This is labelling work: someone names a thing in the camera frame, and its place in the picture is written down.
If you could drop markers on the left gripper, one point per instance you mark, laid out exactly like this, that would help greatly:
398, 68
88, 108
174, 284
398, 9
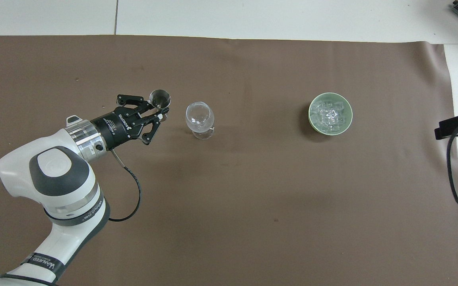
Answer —
114, 127

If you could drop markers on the small metal jigger cup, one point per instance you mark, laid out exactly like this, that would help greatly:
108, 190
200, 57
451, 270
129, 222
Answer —
160, 98

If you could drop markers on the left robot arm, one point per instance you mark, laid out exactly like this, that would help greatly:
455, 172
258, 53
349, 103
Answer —
60, 174

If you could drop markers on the clear wine glass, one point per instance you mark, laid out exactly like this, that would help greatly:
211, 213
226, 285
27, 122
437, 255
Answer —
199, 116

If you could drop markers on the clear ice cube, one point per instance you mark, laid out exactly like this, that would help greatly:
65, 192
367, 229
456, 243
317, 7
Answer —
320, 108
333, 114
325, 124

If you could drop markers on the green bowl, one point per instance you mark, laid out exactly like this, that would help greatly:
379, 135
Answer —
313, 124

